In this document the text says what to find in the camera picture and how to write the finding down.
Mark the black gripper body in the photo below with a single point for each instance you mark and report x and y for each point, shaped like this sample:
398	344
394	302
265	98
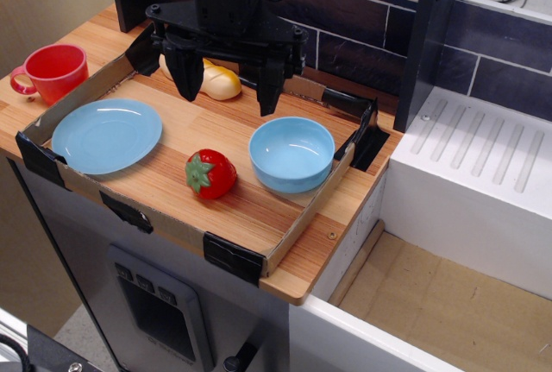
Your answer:
243	31

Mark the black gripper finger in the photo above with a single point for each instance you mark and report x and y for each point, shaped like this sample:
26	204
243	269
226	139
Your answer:
271	79
187	70

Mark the light blue bowl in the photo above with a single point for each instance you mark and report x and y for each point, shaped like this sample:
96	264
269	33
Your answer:
291	154

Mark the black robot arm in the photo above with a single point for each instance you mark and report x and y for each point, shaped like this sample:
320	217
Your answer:
240	31

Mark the cardboard fence with black tape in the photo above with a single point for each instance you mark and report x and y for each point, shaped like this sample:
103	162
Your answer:
279	242

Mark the light blue plate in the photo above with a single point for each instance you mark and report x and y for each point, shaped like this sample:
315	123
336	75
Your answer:
107	135

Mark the yellow toy bread loaf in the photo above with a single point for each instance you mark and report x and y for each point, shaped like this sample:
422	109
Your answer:
219	83

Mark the red toy strawberry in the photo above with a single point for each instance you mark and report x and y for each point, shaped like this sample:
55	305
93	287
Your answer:
210	174

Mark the red plastic cup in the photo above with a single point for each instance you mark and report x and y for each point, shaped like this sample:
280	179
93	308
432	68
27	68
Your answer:
52	72

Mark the white sink drainboard unit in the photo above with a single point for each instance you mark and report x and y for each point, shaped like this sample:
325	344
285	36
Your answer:
470	181

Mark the toy oven front panel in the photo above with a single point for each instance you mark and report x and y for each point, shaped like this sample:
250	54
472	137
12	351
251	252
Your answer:
166	313

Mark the dark grey vertical post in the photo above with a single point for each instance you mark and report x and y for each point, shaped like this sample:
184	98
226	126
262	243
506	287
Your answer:
428	35

